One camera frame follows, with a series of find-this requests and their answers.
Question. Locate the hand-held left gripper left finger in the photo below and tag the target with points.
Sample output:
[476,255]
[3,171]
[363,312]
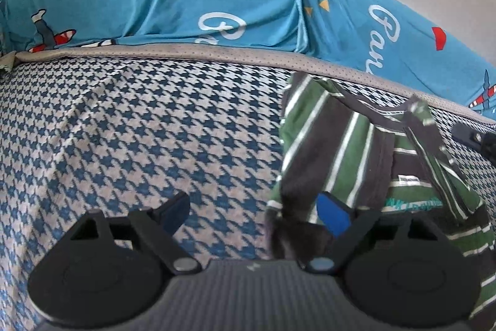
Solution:
[176,209]

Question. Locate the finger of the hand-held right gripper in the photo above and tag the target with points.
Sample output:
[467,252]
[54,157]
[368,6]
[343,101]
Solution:
[474,139]

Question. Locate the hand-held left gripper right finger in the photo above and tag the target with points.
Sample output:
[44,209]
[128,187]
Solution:
[333,214]

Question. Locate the green grey striped t-shirt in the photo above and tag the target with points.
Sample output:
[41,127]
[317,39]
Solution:
[341,145]

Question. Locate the houndstooth bed mat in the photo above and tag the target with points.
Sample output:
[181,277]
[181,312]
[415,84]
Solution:
[135,129]

